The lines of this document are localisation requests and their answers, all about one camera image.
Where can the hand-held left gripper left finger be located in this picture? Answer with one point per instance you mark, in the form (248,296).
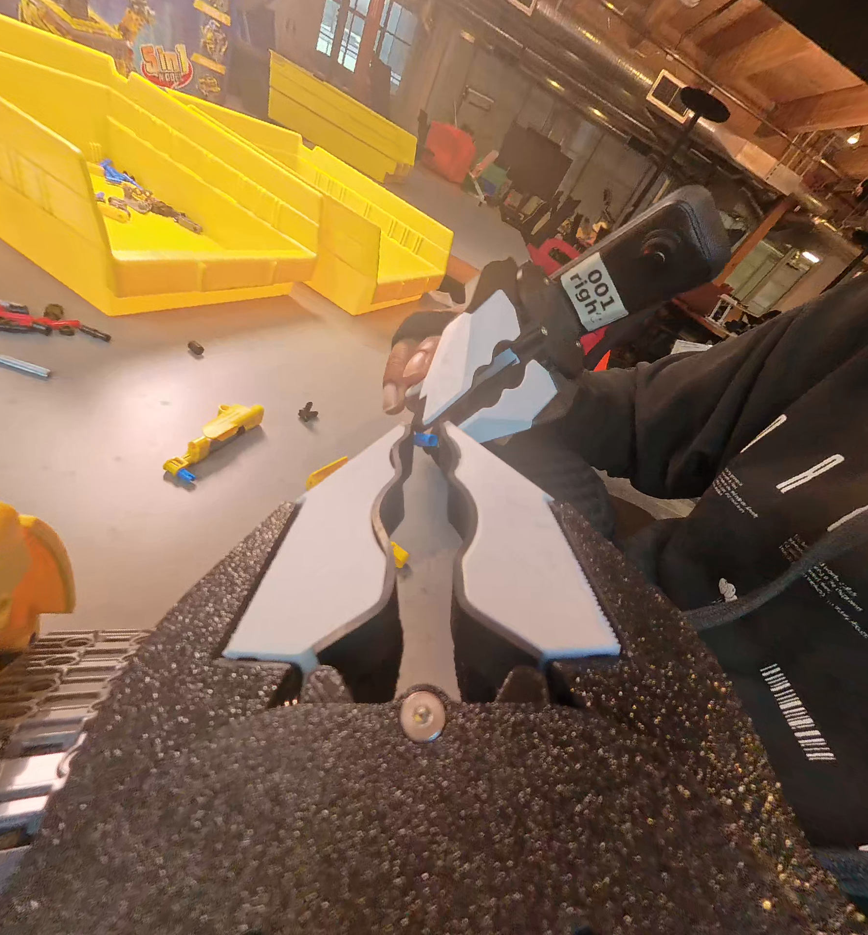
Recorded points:
(317,577)

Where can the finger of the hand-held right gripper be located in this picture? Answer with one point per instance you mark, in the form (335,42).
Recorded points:
(470,344)
(514,406)

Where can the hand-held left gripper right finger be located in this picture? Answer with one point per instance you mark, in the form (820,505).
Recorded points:
(536,577)

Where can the small yellow connector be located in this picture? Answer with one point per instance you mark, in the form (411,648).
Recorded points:
(399,555)

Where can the blue pin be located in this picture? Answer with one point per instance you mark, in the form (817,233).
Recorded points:
(427,439)

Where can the yellow wedge panel piece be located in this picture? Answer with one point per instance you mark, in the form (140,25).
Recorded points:
(326,471)

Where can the black pin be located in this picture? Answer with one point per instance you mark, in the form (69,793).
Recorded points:
(307,412)

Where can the yellow beam assembly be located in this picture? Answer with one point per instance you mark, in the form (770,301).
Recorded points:
(227,427)

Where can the yellow parts bin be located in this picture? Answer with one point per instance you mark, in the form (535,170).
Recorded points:
(390,249)
(186,271)
(339,117)

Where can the yellow tracked toy robot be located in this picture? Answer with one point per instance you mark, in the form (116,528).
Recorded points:
(18,570)

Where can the person's right forearm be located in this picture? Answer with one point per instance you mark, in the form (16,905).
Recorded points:
(653,424)

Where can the person's right hand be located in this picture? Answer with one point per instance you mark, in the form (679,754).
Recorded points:
(405,358)

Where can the red fuel canister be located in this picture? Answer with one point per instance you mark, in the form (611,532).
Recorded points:
(551,256)

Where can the black floor lamp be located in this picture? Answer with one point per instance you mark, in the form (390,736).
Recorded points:
(704,102)

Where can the red container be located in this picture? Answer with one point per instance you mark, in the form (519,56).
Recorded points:
(449,151)

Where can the mixed plastic connector pieces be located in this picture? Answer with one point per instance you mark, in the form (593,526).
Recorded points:
(149,197)

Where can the pile of small building parts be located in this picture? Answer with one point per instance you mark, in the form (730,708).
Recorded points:
(25,322)

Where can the robot kit cardboard box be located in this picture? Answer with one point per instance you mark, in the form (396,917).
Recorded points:
(171,59)

